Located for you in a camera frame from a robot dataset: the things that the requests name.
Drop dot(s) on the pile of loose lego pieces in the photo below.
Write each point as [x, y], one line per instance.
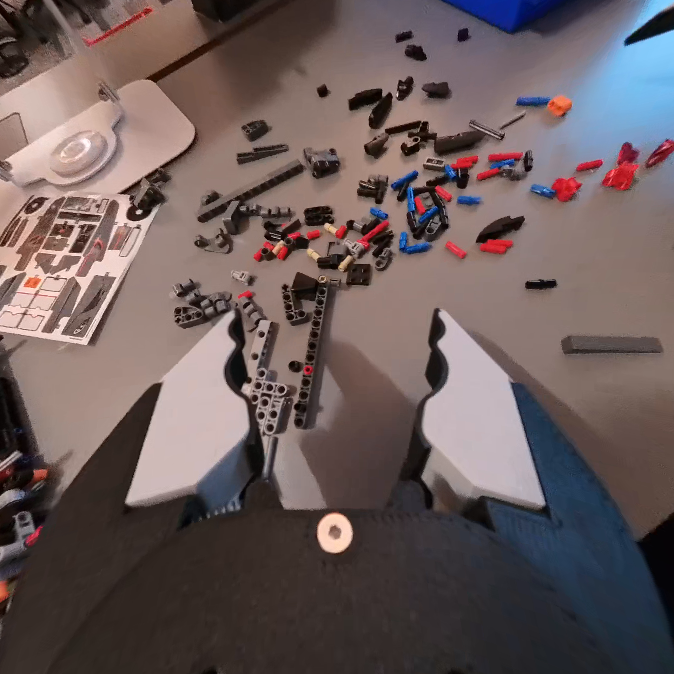
[458, 141]

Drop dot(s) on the partly built lego model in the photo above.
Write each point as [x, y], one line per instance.
[21, 526]

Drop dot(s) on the long dark grey lego beam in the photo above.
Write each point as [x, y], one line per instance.
[252, 189]

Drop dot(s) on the dark grey flat lego tile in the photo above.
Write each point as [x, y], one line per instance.
[611, 345]

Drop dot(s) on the white book stand base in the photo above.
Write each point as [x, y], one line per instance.
[147, 126]

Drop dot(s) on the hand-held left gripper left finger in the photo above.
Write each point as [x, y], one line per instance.
[189, 421]

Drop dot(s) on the blue plastic bin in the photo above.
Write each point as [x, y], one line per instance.
[500, 13]

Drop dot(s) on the long black lego beam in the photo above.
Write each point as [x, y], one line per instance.
[316, 337]

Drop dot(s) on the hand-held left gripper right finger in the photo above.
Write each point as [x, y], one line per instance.
[474, 421]

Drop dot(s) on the long light grey lego beam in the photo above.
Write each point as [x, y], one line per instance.
[263, 342]

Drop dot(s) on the black lego pin connector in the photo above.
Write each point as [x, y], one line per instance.
[541, 284]

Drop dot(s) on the sticker sheet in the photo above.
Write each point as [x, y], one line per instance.
[63, 263]

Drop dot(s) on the dark grey angled lego beam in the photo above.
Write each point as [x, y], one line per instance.
[288, 305]

